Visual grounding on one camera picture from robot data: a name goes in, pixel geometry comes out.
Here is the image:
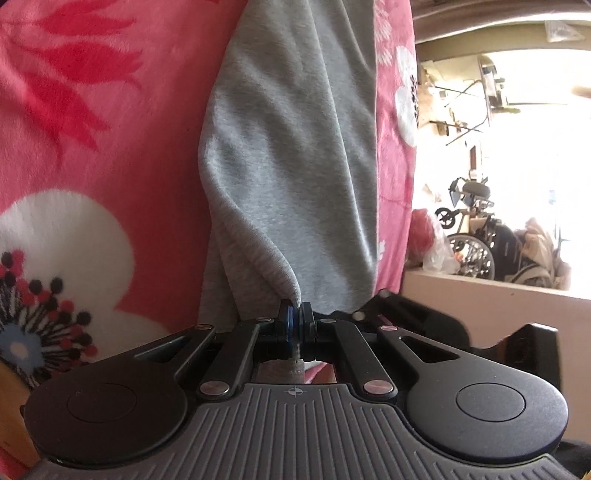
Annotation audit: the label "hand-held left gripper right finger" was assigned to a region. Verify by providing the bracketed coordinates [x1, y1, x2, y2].
[298, 301, 477, 401]

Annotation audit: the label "wheelchair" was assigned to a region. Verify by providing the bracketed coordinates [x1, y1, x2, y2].
[434, 178, 522, 282]

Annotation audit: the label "beige curtain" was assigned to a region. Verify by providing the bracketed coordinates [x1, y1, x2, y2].
[411, 0, 591, 43]

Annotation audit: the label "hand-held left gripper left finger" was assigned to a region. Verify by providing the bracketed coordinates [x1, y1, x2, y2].
[133, 299, 296, 401]

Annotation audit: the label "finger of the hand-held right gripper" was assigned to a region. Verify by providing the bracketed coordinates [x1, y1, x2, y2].
[353, 289, 419, 326]

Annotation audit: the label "pink floral blanket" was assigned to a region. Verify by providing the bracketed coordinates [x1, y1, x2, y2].
[0, 0, 419, 480]

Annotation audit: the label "white plastic bag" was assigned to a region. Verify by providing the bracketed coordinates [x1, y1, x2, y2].
[422, 231, 460, 273]

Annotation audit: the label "red plastic bag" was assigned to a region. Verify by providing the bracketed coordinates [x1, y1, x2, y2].
[409, 208, 444, 268]

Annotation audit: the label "grey sweatpants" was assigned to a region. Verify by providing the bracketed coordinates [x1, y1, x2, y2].
[198, 0, 380, 384]

